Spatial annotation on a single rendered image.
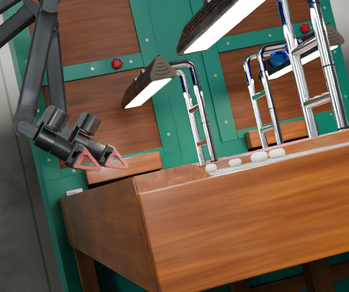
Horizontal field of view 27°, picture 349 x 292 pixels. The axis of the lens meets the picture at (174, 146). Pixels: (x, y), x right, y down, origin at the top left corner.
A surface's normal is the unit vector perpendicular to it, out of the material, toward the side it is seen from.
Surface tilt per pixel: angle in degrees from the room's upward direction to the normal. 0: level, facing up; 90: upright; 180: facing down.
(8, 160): 90
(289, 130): 90
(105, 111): 90
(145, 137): 90
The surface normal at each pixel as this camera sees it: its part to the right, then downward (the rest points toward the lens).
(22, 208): 0.15, -0.07
